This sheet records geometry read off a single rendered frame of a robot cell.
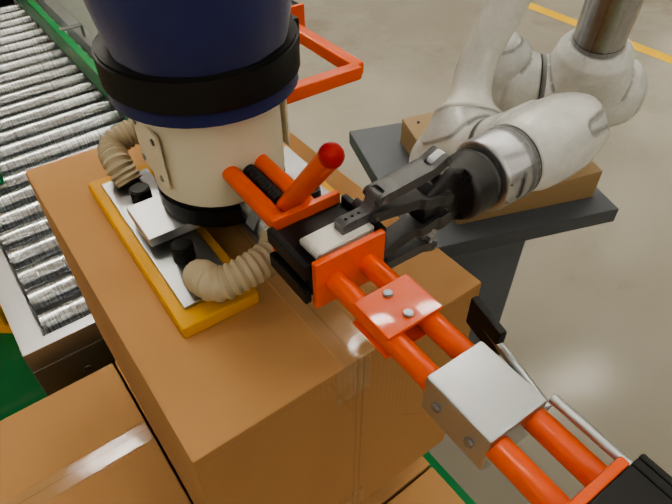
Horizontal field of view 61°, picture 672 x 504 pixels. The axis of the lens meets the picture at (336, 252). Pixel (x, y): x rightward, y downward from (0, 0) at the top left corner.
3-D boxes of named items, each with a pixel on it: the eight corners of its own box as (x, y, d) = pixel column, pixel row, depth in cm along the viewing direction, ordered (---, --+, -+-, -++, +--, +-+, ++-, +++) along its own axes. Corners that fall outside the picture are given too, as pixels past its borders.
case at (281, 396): (98, 330, 117) (23, 170, 89) (265, 250, 134) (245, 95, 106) (242, 593, 82) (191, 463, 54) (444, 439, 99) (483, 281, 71)
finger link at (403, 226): (426, 191, 64) (427, 200, 65) (350, 246, 61) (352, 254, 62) (451, 209, 62) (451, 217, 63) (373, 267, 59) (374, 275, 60)
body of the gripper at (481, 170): (509, 163, 60) (447, 195, 56) (494, 223, 66) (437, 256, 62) (458, 132, 65) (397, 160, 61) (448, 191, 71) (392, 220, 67)
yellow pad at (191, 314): (90, 193, 85) (79, 165, 82) (153, 170, 89) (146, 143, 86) (185, 341, 65) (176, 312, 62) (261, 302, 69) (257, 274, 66)
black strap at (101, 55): (74, 57, 68) (63, 23, 65) (246, 12, 77) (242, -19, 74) (146, 141, 54) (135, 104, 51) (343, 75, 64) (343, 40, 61)
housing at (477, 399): (416, 408, 47) (422, 377, 44) (475, 368, 50) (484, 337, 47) (477, 475, 43) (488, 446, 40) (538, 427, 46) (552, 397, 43)
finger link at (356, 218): (383, 215, 57) (385, 192, 55) (343, 236, 55) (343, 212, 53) (373, 208, 58) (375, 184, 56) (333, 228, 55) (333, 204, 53)
